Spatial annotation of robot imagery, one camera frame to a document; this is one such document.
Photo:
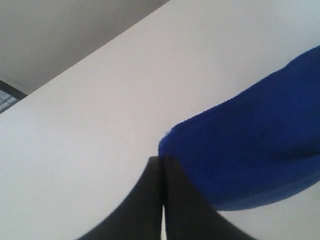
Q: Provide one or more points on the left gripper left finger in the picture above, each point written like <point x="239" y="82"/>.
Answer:
<point x="139" y="216"/>

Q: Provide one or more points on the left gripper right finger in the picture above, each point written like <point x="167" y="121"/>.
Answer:
<point x="188" y="215"/>

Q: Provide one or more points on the blue towel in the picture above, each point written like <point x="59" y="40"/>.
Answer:
<point x="259" y="147"/>

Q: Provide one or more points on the black window frame post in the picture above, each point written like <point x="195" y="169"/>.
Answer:
<point x="9" y="96"/>

